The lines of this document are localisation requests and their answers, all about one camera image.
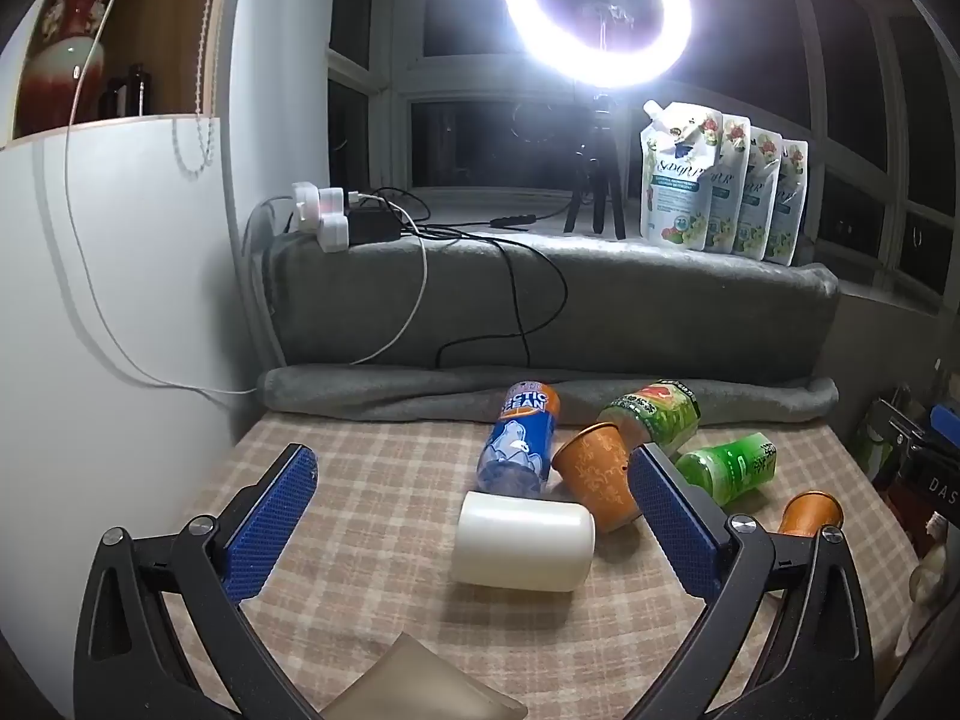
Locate black jar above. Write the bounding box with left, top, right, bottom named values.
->
left=97, top=64, right=155, bottom=121

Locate beige checked tablecloth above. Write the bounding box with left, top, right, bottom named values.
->
left=161, top=412, right=923, bottom=720

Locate red ceramic vase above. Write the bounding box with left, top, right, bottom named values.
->
left=16, top=0, right=125, bottom=137

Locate clear plastic container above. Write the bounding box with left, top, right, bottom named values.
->
left=855, top=388, right=925, bottom=482

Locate green red label juice bottle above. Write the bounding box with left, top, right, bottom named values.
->
left=598, top=381, right=702, bottom=448

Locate white ring light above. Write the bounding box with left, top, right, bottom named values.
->
left=501, top=0, right=695, bottom=89

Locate white cup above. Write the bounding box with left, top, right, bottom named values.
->
left=450, top=490, right=597, bottom=592

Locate white power adapter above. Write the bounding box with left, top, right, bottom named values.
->
left=291, top=181, right=347, bottom=230
left=315, top=214, right=352, bottom=253

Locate small orange cup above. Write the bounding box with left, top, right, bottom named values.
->
left=778, top=491, right=844, bottom=539

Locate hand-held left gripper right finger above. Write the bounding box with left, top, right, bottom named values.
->
left=622, top=442, right=877, bottom=720

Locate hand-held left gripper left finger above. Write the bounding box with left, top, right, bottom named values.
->
left=73, top=444, right=331, bottom=720

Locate black tripod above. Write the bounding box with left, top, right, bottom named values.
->
left=562, top=94, right=627, bottom=241

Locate large orange patterned cup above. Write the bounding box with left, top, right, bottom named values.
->
left=552, top=424, right=646, bottom=530

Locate white bead cord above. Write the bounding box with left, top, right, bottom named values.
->
left=171, top=0, right=230, bottom=178

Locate grey draped blanket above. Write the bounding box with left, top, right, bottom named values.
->
left=259, top=229, right=841, bottom=391

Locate short white cable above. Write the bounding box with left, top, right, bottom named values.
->
left=351, top=191, right=430, bottom=366

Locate black power adapter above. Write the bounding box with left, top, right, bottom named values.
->
left=349, top=204, right=404, bottom=246

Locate white floral refill pouch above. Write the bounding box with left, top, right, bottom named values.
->
left=639, top=100, right=725, bottom=251
left=705, top=112, right=755, bottom=254
left=735, top=126, right=785, bottom=261
left=765, top=136, right=811, bottom=267

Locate black box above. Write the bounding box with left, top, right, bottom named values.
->
left=892, top=403, right=960, bottom=530

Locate long white cable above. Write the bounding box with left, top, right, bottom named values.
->
left=64, top=0, right=260, bottom=396

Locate black cable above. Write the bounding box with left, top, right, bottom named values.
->
left=360, top=186, right=582, bottom=370

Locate blue label plastic bottle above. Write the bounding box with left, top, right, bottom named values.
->
left=478, top=382, right=563, bottom=497

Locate bright green plastic bottle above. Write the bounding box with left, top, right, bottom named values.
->
left=677, top=433, right=778, bottom=507

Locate grey rolled blanket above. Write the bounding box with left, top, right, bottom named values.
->
left=256, top=364, right=839, bottom=425

